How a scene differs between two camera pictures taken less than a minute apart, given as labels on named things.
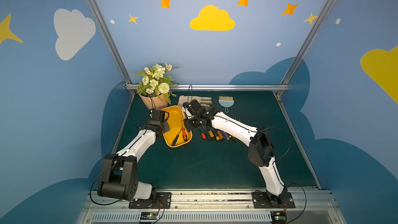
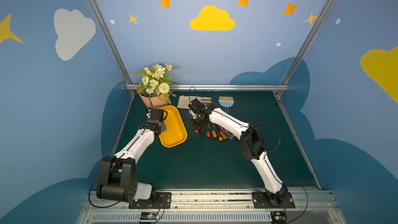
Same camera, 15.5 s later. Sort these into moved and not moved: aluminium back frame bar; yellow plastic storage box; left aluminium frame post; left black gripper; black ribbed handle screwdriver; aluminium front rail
Moved: black ribbed handle screwdriver; yellow plastic storage box
Not moved: aluminium front rail; aluminium back frame bar; left black gripper; left aluminium frame post
